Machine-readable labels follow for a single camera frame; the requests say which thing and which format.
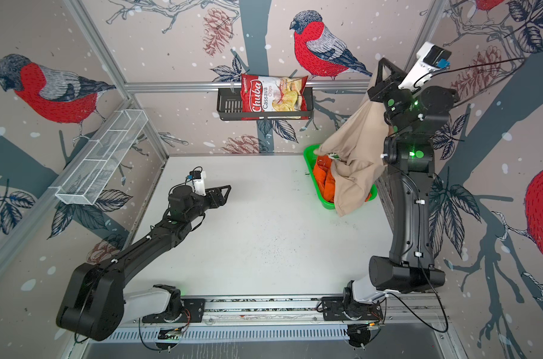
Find white wire mesh shelf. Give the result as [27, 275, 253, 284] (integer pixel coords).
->
[55, 109, 148, 205]

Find beige shorts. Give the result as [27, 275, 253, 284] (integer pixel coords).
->
[315, 100, 389, 217]

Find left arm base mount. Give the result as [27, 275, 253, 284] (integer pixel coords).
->
[141, 284, 207, 324]

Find aluminium frame corner post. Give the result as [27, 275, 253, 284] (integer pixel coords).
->
[63, 0, 169, 162]

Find horizontal aluminium frame bar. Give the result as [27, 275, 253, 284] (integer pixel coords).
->
[124, 80, 370, 94]

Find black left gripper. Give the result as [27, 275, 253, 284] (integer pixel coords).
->
[185, 184, 231, 224]

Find green plastic basket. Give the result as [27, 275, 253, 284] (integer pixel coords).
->
[302, 144, 379, 210]

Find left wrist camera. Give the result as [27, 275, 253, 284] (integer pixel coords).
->
[185, 166, 207, 196]

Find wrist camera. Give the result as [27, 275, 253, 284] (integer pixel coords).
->
[398, 42, 452, 92]
[185, 166, 207, 196]

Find red cassava chips bag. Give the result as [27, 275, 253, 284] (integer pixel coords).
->
[241, 74, 310, 119]

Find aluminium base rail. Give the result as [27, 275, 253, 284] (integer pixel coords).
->
[102, 293, 449, 351]

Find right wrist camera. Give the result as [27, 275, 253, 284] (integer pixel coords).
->
[398, 42, 452, 92]

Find black wall basket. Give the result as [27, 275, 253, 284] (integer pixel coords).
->
[216, 87, 314, 121]

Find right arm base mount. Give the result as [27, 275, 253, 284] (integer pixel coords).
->
[316, 281, 386, 323]

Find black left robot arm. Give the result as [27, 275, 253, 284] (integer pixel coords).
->
[55, 185, 232, 341]

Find orange shorts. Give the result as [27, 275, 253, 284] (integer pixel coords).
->
[313, 155, 382, 212]

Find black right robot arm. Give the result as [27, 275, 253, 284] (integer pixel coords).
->
[368, 58, 459, 293]

